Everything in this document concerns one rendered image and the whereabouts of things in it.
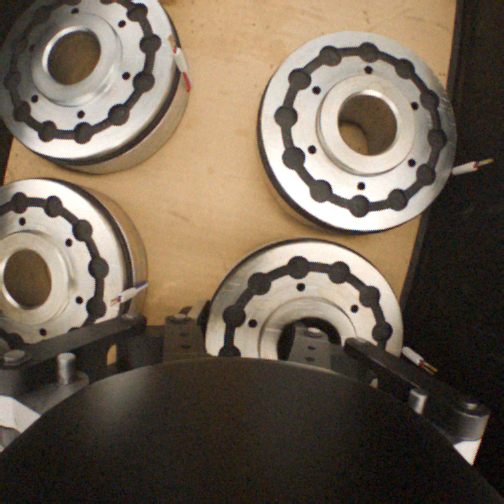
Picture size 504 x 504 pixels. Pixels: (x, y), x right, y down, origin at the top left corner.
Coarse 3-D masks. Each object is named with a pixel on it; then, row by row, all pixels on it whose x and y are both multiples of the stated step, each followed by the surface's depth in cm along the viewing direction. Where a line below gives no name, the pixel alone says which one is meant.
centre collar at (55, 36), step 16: (80, 16) 12; (96, 16) 12; (48, 32) 12; (64, 32) 12; (80, 32) 12; (96, 32) 12; (112, 32) 12; (48, 48) 12; (112, 48) 12; (32, 64) 12; (48, 64) 12; (112, 64) 12; (32, 80) 12; (48, 80) 12; (96, 80) 12; (112, 80) 12; (48, 96) 12; (64, 96) 12; (80, 96) 12; (96, 96) 13
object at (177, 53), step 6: (168, 36) 10; (174, 48) 11; (174, 54) 11; (180, 54) 12; (180, 60) 12; (180, 66) 12; (186, 66) 13; (186, 72) 13; (186, 78) 14; (192, 84) 14
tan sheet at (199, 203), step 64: (192, 0) 15; (256, 0) 15; (320, 0) 15; (384, 0) 15; (448, 0) 15; (192, 64) 16; (256, 64) 16; (448, 64) 16; (192, 128) 16; (128, 192) 16; (192, 192) 16; (256, 192) 16; (192, 256) 16; (384, 256) 17; (320, 320) 17
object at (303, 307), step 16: (288, 304) 13; (304, 304) 13; (320, 304) 13; (336, 304) 14; (272, 320) 13; (288, 320) 13; (336, 320) 13; (272, 336) 13; (336, 336) 13; (352, 336) 13; (272, 352) 13
